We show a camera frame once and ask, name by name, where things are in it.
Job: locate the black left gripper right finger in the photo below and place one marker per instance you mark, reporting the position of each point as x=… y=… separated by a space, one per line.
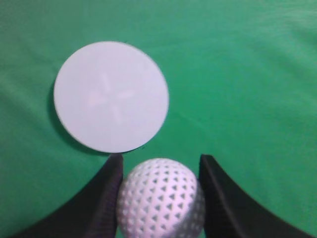
x=232 y=213

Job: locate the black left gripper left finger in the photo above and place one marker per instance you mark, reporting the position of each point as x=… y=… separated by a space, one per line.
x=91 y=213

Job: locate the white dimpled golf ball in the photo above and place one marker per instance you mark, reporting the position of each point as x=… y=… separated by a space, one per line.
x=160 y=198

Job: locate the white round flat plate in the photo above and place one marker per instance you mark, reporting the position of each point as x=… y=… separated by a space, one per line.
x=111 y=97

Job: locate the green table cloth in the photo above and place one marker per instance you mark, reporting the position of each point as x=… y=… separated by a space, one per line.
x=242 y=80

